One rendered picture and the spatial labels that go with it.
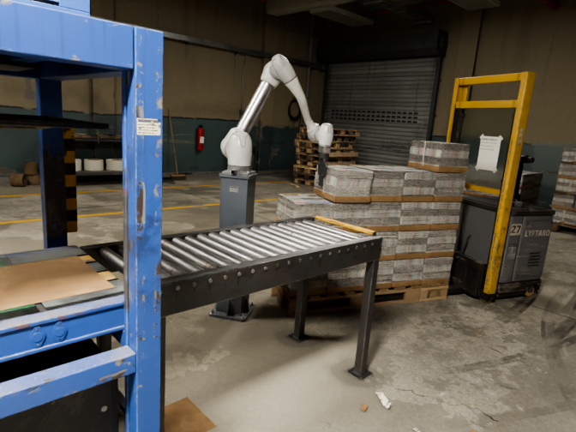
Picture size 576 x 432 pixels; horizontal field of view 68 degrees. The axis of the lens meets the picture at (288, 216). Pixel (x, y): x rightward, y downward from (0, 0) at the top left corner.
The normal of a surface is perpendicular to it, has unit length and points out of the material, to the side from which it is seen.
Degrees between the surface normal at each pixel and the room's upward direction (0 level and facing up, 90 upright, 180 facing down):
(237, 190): 90
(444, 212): 90
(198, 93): 90
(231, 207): 90
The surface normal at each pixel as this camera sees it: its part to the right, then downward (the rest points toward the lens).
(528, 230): 0.37, 0.22
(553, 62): -0.73, 0.09
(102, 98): 0.67, 0.20
